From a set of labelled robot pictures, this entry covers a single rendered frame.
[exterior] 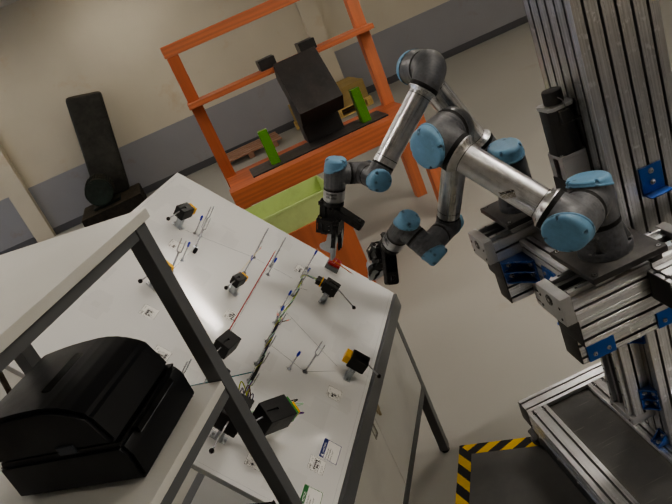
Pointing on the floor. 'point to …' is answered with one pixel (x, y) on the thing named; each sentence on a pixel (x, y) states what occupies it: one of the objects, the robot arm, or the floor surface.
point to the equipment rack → (76, 269)
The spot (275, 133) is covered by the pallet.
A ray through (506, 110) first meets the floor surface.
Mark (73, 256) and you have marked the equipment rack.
